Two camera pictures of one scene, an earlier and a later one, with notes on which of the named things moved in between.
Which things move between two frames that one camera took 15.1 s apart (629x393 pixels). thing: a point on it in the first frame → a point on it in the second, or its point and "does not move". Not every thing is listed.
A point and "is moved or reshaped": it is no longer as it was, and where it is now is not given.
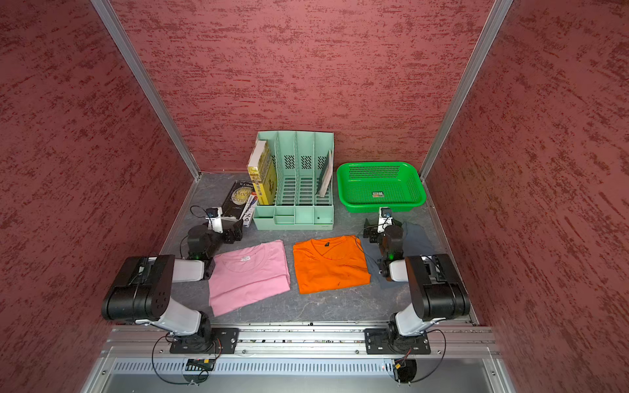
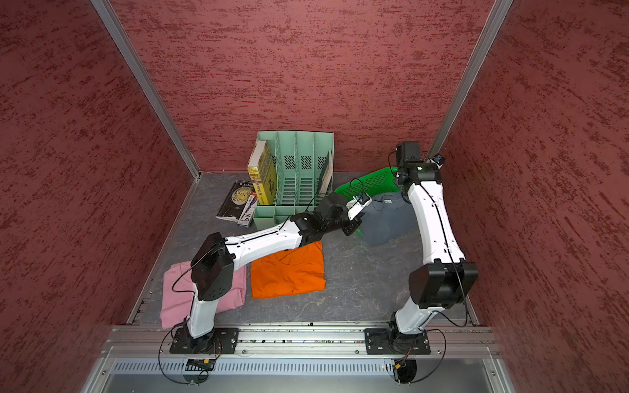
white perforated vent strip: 257,368 does not move
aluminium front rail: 138,341 does not move
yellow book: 263,172 does not move
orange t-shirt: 328,263 → 291,272
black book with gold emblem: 237,199 does not move
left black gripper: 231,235 → 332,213
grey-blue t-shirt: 414,243 → 387,218
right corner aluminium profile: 496,16 does not move
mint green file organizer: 305,182 does not move
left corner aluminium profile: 146,81 does not move
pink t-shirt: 242,276 is moved or reshaped
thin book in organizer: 328,173 does not move
